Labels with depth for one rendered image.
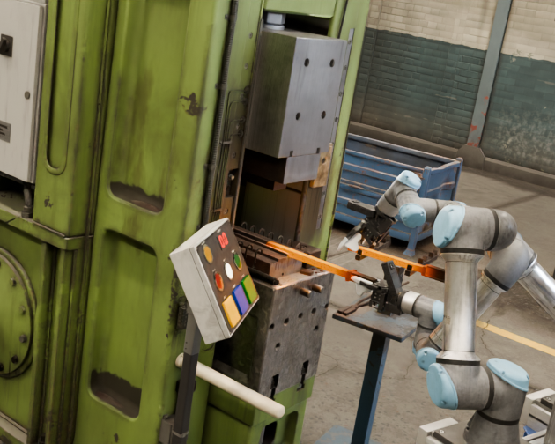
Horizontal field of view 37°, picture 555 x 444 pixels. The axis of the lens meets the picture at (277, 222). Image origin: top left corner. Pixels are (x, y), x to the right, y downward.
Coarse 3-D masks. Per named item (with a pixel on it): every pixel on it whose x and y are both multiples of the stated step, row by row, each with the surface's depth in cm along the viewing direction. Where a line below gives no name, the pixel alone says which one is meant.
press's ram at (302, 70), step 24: (264, 48) 278; (288, 48) 272; (312, 48) 277; (336, 48) 288; (264, 72) 279; (288, 72) 273; (312, 72) 281; (336, 72) 292; (264, 96) 280; (288, 96) 275; (312, 96) 285; (336, 96) 297; (264, 120) 282; (288, 120) 278; (312, 120) 289; (264, 144) 283; (288, 144) 283; (312, 144) 294
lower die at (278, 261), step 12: (240, 228) 326; (252, 240) 311; (276, 240) 317; (252, 252) 304; (264, 252) 303; (276, 252) 305; (252, 264) 300; (264, 264) 296; (276, 264) 298; (288, 264) 304; (300, 264) 311; (276, 276) 300
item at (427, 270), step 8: (360, 248) 329; (368, 248) 330; (376, 256) 326; (384, 256) 324; (392, 256) 325; (400, 264) 322; (416, 264) 320; (424, 272) 317; (432, 272) 317; (440, 272) 315; (440, 280) 315
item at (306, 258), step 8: (280, 248) 305; (288, 248) 305; (296, 256) 301; (304, 256) 299; (312, 256) 300; (312, 264) 297; (320, 264) 295; (328, 264) 294; (336, 272) 292; (344, 272) 289; (352, 272) 288; (352, 280) 288; (368, 280) 284; (376, 280) 285
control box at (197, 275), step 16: (208, 224) 265; (224, 224) 258; (192, 240) 242; (208, 240) 242; (224, 240) 253; (176, 256) 234; (192, 256) 233; (224, 256) 250; (240, 256) 263; (176, 272) 235; (192, 272) 234; (208, 272) 235; (224, 272) 246; (240, 272) 259; (192, 288) 235; (208, 288) 234; (224, 288) 243; (192, 304) 236; (208, 304) 235; (208, 320) 236; (224, 320) 236; (240, 320) 247; (208, 336) 237; (224, 336) 236
